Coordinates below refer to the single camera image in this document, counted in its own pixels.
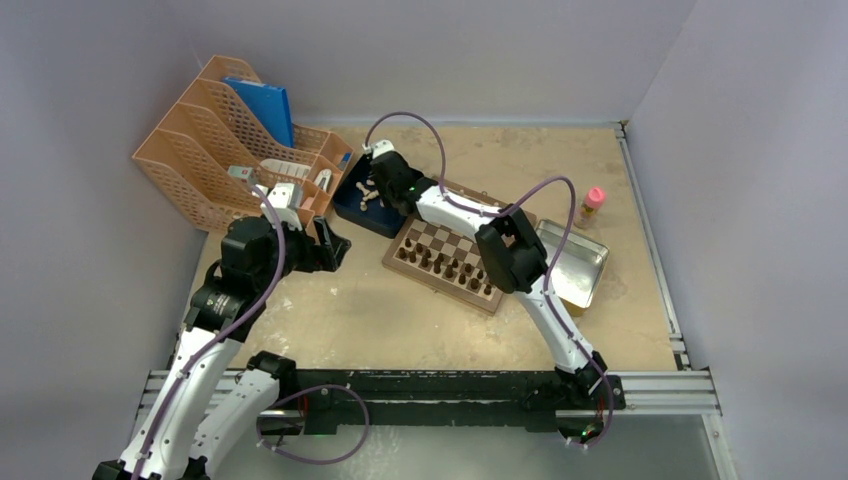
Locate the peach plastic file organizer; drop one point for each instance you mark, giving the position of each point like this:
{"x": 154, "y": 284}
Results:
{"x": 210, "y": 129}

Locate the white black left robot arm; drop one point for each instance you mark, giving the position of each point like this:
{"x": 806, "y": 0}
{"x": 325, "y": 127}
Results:
{"x": 183, "y": 436}

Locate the gold metal tin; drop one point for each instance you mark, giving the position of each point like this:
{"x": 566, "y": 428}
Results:
{"x": 579, "y": 268}

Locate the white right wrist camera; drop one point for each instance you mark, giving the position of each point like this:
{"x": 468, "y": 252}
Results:
{"x": 378, "y": 148}

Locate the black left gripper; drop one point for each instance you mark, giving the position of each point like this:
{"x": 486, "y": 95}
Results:
{"x": 318, "y": 257}

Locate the grey box red label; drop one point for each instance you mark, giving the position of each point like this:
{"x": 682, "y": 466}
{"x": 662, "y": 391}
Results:
{"x": 247, "y": 177}

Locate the pink capped small bottle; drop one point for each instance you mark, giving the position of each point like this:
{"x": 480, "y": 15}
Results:
{"x": 592, "y": 202}

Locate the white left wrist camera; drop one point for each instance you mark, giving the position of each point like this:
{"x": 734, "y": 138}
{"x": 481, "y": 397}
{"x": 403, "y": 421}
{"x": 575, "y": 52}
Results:
{"x": 285, "y": 199}

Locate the wooden chess board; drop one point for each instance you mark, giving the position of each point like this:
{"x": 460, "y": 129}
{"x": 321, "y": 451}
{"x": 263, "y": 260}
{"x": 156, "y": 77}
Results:
{"x": 444, "y": 260}

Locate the dark blue tray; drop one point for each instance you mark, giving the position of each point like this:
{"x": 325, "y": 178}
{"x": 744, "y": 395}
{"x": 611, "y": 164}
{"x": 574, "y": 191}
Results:
{"x": 379, "y": 217}

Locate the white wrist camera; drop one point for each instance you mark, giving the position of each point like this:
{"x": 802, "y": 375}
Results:
{"x": 285, "y": 199}
{"x": 378, "y": 148}

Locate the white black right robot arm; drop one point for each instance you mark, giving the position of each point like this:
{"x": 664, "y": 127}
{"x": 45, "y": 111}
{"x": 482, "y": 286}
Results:
{"x": 514, "y": 258}

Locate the white stapler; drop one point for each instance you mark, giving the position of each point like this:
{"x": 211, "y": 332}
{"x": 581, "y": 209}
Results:
{"x": 323, "y": 179}

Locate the blue folder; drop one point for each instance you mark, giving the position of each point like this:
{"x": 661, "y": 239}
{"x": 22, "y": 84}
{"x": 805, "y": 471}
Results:
{"x": 269, "y": 104}

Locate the white paper pack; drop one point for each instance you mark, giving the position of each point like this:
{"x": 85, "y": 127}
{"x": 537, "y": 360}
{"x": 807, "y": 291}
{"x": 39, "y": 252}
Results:
{"x": 288, "y": 168}

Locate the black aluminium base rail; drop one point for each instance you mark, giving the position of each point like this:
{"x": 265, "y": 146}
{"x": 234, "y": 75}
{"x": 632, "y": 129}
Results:
{"x": 537, "y": 401}

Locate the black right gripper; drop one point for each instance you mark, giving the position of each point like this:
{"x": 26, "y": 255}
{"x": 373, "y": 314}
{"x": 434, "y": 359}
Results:
{"x": 380, "y": 187}

